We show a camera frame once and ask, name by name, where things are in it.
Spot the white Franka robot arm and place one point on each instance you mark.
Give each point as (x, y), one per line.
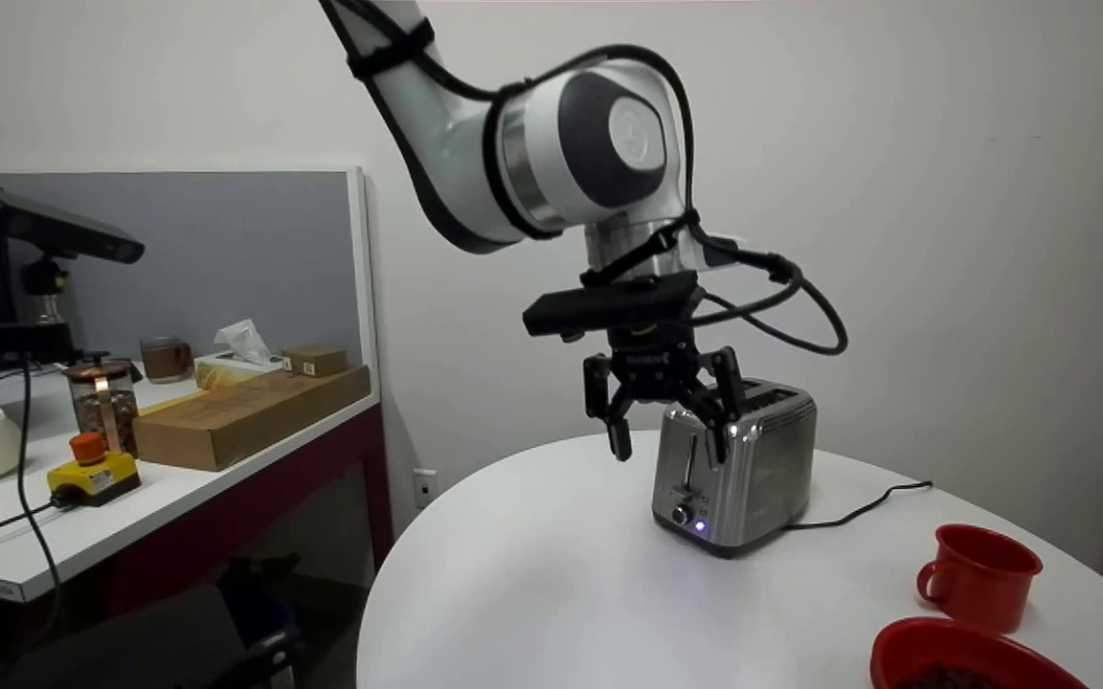
(450, 127)

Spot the dark chair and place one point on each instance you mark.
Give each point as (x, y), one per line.
(267, 634)

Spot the round white table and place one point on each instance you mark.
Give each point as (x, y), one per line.
(553, 588)

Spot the flat cardboard box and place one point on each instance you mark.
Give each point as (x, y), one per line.
(248, 414)

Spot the tissue box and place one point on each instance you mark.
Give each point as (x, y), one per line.
(238, 356)

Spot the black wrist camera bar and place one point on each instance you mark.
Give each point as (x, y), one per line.
(604, 311)

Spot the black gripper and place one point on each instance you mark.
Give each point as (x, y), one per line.
(654, 356)

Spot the white desk with red frame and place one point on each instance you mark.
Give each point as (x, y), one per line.
(131, 520)

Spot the glass jar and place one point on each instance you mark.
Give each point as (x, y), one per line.
(106, 403)

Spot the yellow emergency stop button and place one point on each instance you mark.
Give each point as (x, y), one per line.
(92, 477)

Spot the stainless steel toaster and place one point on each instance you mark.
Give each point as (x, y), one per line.
(737, 484)

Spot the small brown box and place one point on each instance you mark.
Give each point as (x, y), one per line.
(316, 359)
(165, 356)

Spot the red bowl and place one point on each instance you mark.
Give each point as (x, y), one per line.
(958, 655)

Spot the grey partition board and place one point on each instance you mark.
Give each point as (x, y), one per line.
(257, 254)

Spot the white wall outlet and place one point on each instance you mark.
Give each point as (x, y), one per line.
(427, 486)

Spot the red mug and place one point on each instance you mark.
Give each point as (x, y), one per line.
(977, 580)

